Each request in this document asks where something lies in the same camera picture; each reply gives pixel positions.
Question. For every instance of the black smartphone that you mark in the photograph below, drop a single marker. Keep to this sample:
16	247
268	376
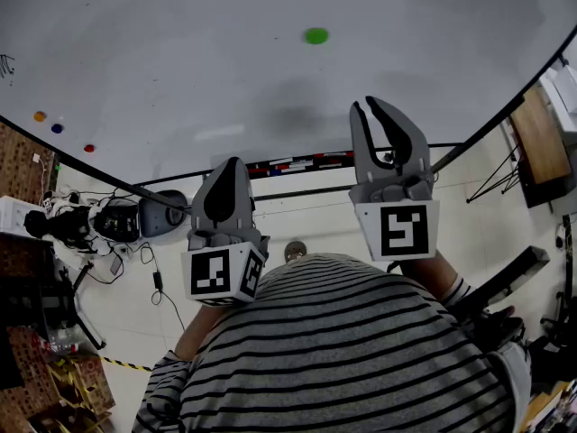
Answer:
116	265

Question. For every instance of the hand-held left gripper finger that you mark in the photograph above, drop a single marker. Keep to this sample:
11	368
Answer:
245	205
198	210

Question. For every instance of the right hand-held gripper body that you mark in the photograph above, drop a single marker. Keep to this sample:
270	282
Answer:
396	228

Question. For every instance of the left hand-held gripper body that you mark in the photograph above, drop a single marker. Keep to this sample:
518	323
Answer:
209	273

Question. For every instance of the red round magnet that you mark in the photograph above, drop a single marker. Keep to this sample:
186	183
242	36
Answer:
89	148

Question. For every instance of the orange round magnet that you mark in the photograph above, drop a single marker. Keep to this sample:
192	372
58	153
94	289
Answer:
39	116

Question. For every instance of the black equipment case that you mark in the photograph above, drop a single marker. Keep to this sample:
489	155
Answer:
117	221

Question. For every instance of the brown cardboard box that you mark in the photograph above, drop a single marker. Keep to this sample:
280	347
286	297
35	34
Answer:
90	377

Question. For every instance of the green round magnet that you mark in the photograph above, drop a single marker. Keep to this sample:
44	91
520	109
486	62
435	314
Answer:
316	35

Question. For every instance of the person's right forearm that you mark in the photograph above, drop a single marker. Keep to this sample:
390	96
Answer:
428	273

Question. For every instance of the person's left forearm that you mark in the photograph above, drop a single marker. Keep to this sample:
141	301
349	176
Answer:
198	332

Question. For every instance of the white whiteboard with black frame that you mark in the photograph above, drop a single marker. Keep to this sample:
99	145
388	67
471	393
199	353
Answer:
180	61

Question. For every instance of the blue round magnet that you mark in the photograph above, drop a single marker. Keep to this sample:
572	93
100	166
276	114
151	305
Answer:
57	128

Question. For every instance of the row of whiteboard markers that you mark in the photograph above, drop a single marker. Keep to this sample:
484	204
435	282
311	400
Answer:
297	165

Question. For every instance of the person's grey striped shirt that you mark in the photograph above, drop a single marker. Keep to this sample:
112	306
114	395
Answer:
338	354

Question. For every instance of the black and white equipment heap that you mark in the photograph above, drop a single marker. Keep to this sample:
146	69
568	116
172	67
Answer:
63	223

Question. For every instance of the white printer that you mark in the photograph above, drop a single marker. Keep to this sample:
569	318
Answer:
561	93

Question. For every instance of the yellow black hazard tape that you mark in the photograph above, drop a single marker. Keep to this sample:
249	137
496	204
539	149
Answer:
128	365

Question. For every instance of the black office chair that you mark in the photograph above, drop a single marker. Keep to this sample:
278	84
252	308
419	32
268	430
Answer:
509	287

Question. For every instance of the white storage box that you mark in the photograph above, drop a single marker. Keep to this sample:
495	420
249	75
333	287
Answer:
11	214

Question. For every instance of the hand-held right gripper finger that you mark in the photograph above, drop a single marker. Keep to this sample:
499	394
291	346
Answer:
358	147
417	147

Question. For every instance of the grey rounded device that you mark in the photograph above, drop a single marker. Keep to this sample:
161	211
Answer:
155	214

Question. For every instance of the clear plastic water bottle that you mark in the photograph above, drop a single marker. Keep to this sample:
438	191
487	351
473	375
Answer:
61	344

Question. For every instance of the person's shoe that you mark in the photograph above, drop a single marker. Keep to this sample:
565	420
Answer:
295	251

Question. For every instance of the wooden side table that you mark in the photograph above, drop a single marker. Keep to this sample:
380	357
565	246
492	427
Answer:
538	142

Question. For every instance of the black metal frame furniture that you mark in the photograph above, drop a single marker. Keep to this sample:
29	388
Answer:
27	278

